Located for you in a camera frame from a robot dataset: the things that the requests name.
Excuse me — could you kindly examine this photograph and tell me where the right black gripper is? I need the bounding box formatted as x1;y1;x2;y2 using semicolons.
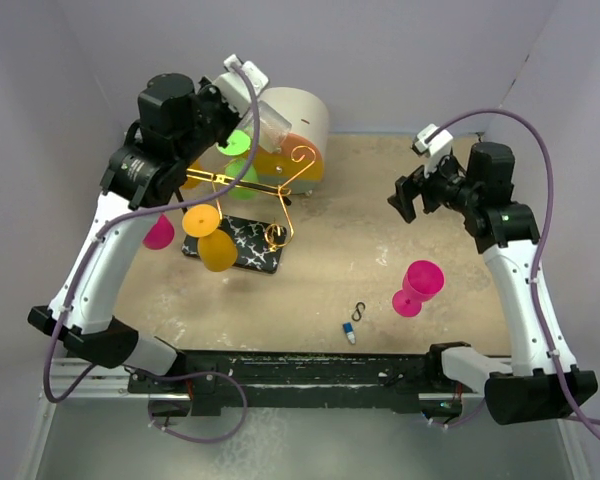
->
389;149;481;222

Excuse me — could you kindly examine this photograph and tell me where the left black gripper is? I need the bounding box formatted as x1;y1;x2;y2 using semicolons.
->
175;75;246;169

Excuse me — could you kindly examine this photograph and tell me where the green wine glass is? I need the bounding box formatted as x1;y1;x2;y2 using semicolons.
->
217;130;256;201

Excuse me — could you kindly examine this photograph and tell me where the clear wine glass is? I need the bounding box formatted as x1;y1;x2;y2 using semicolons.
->
238;100;291;153

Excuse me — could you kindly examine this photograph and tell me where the orange wine glass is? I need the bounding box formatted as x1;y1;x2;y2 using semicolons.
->
182;204;238;272
181;160;202;190

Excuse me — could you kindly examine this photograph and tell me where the pink wine glass front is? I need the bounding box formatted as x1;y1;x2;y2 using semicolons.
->
392;260;445;318

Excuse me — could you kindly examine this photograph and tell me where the pink wine glass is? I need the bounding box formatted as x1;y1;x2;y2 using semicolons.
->
142;214;175;250
392;260;445;318

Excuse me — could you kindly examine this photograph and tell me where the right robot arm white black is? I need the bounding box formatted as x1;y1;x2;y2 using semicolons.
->
388;141;598;425

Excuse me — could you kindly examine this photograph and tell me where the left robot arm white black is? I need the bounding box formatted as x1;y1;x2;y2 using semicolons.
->
27;71;264;392

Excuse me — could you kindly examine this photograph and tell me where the white round drawer cabinet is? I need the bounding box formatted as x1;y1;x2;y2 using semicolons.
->
253;87;330;195

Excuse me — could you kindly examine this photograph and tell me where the black s-hook carabiner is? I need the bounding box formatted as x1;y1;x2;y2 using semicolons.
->
351;301;366;322

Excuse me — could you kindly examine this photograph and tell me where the small blue white bottle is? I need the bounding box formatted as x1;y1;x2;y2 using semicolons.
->
342;322;356;345

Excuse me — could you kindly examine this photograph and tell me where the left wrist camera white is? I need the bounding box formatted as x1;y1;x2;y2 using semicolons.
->
212;54;270;117

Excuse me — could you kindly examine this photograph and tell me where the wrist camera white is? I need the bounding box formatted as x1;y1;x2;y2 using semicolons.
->
212;54;270;117
412;124;453;177

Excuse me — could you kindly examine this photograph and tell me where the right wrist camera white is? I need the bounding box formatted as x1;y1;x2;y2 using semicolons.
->
412;124;453;177

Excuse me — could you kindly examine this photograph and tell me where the purple cable loop under rail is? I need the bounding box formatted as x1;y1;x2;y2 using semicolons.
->
147;368;251;444

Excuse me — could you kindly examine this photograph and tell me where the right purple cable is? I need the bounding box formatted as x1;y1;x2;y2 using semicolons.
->
419;108;600;444

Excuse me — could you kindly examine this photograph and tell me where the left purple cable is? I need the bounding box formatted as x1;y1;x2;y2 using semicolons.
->
43;62;260;405

